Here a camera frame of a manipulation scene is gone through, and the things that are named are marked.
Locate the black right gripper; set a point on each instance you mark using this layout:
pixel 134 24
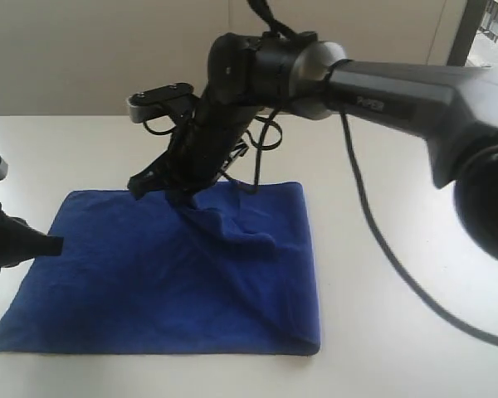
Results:
pixel 196 155

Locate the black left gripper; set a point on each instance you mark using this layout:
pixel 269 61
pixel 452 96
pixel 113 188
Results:
pixel 24 242

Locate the blue towel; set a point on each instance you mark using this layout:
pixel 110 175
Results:
pixel 232 274

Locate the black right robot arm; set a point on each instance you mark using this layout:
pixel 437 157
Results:
pixel 453 109

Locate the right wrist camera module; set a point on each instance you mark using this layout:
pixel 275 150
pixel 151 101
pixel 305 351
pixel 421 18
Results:
pixel 175 101

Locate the dark window frame post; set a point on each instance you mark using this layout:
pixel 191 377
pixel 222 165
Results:
pixel 466 31

